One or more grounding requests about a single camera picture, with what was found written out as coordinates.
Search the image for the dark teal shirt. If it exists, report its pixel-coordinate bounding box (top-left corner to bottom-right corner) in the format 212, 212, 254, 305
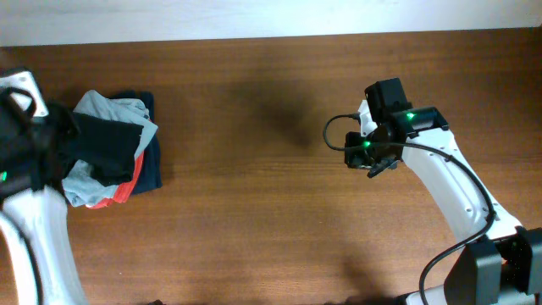
59, 113, 143, 186

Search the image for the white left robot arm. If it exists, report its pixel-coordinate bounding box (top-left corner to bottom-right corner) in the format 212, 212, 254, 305
1, 67, 88, 304

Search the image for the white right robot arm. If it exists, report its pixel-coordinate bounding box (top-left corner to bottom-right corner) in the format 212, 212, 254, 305
345, 78, 541, 304

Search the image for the light blue folded shirt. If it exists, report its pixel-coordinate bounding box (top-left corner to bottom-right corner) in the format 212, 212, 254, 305
62, 90, 158, 207

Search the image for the red folded garment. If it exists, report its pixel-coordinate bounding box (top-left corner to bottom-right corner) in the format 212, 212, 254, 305
87, 152, 145, 209

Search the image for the navy folded garment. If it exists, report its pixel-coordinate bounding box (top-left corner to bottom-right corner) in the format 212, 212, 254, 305
111, 90, 163, 196

